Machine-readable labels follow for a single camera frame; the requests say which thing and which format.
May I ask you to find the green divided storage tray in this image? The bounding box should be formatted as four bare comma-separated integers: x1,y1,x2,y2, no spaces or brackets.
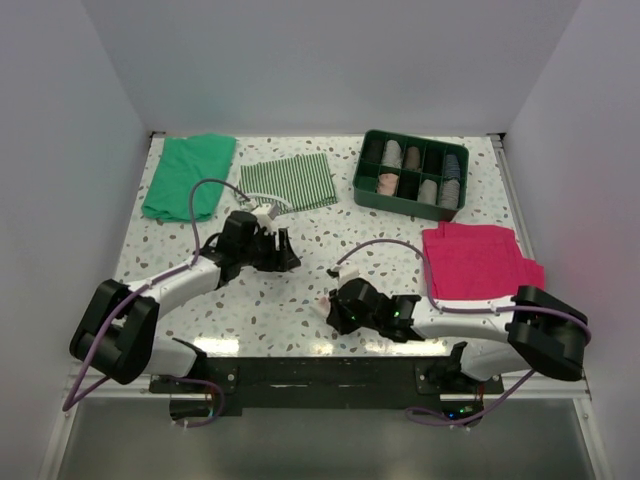
352,130,469,222

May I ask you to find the white pink-trimmed underwear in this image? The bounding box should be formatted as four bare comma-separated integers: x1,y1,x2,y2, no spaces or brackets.
313,296,331,320

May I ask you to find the green white striped underwear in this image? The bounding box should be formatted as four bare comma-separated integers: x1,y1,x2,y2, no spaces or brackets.
238,154,337,213

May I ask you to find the pink rolled underwear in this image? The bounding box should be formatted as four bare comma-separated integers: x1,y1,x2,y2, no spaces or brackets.
376,173,399,196

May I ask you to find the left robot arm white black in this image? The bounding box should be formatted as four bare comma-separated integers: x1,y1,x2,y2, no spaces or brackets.
69,211,301,392

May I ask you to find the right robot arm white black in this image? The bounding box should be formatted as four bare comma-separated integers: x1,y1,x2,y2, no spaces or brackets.
326,278,591,393

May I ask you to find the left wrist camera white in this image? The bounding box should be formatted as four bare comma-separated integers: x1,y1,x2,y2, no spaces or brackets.
252,203,280,221

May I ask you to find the beige grey rolled sock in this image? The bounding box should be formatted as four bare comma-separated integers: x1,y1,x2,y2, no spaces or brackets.
417,179,438,205

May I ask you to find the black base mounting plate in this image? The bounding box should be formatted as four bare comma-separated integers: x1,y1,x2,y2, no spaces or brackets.
149,356,503,420

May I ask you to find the grey striped rolled sock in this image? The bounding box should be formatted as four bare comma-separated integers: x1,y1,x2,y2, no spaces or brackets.
439,179,460,210

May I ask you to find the brown rolled sock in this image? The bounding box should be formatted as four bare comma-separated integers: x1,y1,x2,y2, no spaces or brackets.
403,146,421,171

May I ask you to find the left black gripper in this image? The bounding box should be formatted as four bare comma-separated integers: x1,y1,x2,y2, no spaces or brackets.
238,228,299,272

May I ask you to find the aluminium frame rail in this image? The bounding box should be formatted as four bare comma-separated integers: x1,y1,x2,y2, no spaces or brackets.
61,361,591,401

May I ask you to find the pink folded cloth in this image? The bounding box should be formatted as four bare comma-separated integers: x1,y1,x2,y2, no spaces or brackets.
422,222,545,300

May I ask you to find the blue striped rolled sock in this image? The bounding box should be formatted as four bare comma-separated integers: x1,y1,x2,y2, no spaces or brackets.
443,154,461,180

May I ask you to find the green folded cloth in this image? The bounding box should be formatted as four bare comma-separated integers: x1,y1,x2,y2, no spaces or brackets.
141,134,237,222

